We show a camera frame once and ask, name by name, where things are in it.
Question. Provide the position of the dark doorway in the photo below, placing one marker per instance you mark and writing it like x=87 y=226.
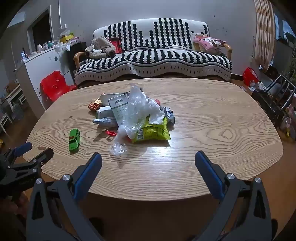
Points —
x=41 y=30

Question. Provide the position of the window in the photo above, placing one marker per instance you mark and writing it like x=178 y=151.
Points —
x=288 y=27

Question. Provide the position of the red bag with black trim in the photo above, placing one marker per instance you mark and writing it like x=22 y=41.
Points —
x=117 y=45

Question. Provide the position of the white tissue pack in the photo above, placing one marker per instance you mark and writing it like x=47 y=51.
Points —
x=104 y=112

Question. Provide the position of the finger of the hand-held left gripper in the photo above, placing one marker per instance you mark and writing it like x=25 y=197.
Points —
x=44 y=156
x=22 y=148

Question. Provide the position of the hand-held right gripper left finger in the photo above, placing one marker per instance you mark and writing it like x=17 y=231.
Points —
x=89 y=171

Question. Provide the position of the yellow white picture box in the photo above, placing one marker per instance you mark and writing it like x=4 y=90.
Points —
x=198 y=35

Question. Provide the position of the white cabinet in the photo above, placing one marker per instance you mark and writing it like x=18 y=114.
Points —
x=41 y=67

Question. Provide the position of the black cabinet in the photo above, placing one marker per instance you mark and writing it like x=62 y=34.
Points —
x=75 y=49

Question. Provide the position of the clear water jug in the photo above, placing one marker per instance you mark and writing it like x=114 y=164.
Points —
x=17 y=112

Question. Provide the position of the pink toy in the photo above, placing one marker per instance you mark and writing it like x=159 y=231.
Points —
x=288 y=120

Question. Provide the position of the clear plastic bag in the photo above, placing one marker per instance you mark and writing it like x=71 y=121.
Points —
x=136 y=109

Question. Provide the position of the brown plush toy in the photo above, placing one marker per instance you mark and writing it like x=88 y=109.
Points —
x=101 y=46

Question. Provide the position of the clutter of bottles and bags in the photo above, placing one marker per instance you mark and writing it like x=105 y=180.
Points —
x=49 y=44

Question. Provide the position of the grey green printed card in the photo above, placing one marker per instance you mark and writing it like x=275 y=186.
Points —
x=118 y=109

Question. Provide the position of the silver foil wrapper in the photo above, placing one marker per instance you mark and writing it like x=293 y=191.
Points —
x=105 y=121
x=170 y=115

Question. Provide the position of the small red plastic clip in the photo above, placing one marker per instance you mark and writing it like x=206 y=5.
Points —
x=111 y=133

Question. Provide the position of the green toy car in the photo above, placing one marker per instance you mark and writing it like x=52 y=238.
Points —
x=74 y=141

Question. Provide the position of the small red box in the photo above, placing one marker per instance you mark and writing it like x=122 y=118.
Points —
x=94 y=106

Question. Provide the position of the metal frame chair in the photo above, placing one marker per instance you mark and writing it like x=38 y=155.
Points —
x=268 y=102

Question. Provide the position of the red bear-shaped child chair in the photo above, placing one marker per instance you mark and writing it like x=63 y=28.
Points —
x=53 y=83

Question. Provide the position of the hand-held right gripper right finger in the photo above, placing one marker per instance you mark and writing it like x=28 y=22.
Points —
x=209 y=171

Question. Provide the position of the black white striped sofa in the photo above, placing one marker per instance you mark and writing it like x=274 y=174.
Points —
x=161 y=60

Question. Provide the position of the beige checked curtain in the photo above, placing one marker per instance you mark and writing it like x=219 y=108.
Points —
x=263 y=34

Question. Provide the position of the pink cartoon cushion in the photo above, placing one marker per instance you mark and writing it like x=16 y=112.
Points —
x=209 y=44

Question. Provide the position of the white low shelf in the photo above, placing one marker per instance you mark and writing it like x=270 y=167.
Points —
x=16 y=92

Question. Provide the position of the red plastic shopping bag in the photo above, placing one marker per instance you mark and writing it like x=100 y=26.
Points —
x=249 y=76

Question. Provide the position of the yellow green snack packet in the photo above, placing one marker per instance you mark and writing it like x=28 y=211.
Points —
x=152 y=133

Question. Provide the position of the green house plant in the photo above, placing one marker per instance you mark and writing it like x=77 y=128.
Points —
x=292 y=67

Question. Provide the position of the white plastic bag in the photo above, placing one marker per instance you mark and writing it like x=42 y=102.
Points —
x=156 y=114

